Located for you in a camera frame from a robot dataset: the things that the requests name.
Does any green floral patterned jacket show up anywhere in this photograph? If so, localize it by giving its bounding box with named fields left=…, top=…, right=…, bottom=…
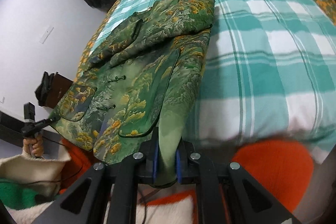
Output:
left=52, top=0, right=215, bottom=186

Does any person's left hand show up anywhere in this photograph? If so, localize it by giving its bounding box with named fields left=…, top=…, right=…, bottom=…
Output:
left=23, top=134, right=44, bottom=157

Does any black bag on cabinet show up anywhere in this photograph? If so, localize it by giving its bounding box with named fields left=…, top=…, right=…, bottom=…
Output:
left=35, top=72, right=55, bottom=106

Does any cream knitted sleeve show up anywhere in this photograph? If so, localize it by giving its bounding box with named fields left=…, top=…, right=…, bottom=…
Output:
left=1, top=146, right=71, bottom=197

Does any orange red sweater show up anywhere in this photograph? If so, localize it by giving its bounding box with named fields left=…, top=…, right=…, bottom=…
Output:
left=59, top=139, right=313, bottom=213

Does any dark brown wooden cabinet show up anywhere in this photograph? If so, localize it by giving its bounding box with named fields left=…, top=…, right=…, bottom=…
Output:
left=44, top=72, right=73, bottom=109

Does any teal white plaid blanket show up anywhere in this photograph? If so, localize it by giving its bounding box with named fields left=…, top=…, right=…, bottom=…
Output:
left=96, top=0, right=335, bottom=163

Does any black cable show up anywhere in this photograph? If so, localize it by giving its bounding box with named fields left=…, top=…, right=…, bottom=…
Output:
left=15, top=123, right=85, bottom=185

